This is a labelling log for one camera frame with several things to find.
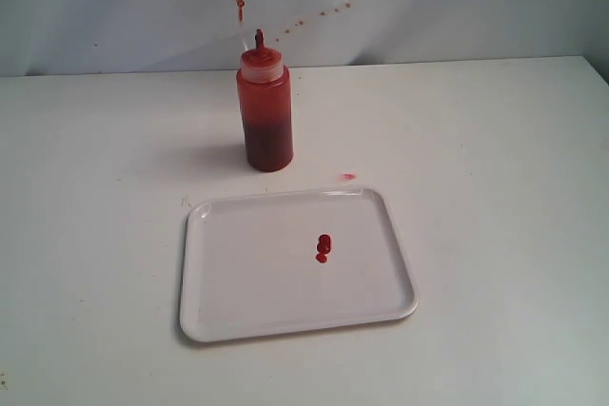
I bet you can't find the white rectangular plastic tray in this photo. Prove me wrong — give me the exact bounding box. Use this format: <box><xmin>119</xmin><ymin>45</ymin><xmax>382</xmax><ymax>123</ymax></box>
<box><xmin>179</xmin><ymin>186</ymin><xmax>418</xmax><ymax>343</ymax></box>

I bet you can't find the red ketchup blob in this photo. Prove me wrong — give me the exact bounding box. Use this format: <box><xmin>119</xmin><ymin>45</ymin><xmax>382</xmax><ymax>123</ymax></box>
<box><xmin>315</xmin><ymin>234</ymin><xmax>332</xmax><ymax>263</ymax></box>

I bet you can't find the red ketchup squeeze bottle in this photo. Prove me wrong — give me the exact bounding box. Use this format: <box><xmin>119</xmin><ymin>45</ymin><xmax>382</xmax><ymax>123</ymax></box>
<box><xmin>236</xmin><ymin>29</ymin><xmax>294</xmax><ymax>172</ymax></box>

